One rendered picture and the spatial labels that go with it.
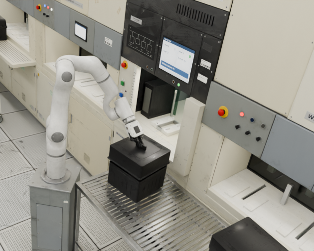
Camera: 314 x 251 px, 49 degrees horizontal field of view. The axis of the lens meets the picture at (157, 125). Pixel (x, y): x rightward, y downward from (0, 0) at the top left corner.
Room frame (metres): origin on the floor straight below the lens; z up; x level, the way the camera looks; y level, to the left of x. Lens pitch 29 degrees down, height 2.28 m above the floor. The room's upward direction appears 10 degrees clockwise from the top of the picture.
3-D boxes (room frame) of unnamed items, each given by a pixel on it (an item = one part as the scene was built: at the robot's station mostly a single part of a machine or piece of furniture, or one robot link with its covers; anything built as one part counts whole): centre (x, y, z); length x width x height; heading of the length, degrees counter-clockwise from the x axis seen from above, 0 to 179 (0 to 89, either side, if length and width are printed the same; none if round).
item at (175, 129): (2.51, -0.09, 0.89); 0.22 x 0.21 x 0.04; 136
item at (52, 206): (1.81, 0.61, 0.38); 0.28 x 0.28 x 0.76; 1
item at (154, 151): (1.86, 0.08, 1.02); 0.29 x 0.29 x 0.13; 54
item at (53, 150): (1.84, 0.62, 1.07); 0.19 x 0.12 x 0.24; 22
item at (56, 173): (1.81, 0.61, 0.85); 0.19 x 0.19 x 0.18
